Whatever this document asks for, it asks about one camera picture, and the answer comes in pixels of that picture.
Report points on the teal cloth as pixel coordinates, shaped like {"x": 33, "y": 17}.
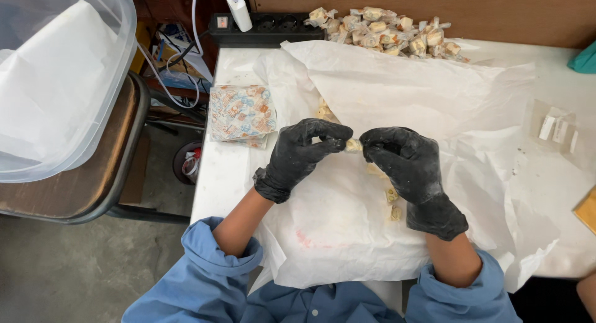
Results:
{"x": 585, "y": 60}

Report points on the white charger adapter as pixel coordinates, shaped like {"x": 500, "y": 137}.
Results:
{"x": 239, "y": 8}

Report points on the stack of printed candy wrappers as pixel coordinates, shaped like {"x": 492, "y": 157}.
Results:
{"x": 241, "y": 112}

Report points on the white paper in container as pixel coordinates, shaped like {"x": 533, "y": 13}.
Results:
{"x": 51, "y": 80}

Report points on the pile of wrapped candies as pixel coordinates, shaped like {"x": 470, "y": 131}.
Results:
{"x": 389, "y": 34}

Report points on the dark waste bin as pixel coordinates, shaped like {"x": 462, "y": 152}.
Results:
{"x": 187, "y": 163}

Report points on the large white paper sheet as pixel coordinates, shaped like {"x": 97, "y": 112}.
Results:
{"x": 372, "y": 94}

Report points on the black power strip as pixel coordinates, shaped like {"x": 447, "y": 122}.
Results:
{"x": 267, "y": 27}

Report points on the person's right hand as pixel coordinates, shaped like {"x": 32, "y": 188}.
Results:
{"x": 414, "y": 174}

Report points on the yellow cardboard piece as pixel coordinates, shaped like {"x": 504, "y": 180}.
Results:
{"x": 586, "y": 211}

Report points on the clear bag with white labels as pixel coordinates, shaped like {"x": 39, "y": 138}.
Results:
{"x": 555, "y": 127}

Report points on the cluttered shelf with papers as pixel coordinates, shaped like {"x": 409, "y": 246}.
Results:
{"x": 174, "y": 57}

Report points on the person's left hand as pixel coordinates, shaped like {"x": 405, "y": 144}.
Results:
{"x": 291, "y": 157}

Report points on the blue work shirt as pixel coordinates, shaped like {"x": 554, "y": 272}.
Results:
{"x": 209, "y": 285}

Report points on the cream nougat candy piece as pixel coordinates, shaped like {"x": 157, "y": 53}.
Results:
{"x": 323, "y": 110}
{"x": 395, "y": 213}
{"x": 375, "y": 169}
{"x": 391, "y": 195}
{"x": 353, "y": 145}

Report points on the clear plastic storage container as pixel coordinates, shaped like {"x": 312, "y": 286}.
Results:
{"x": 107, "y": 80}

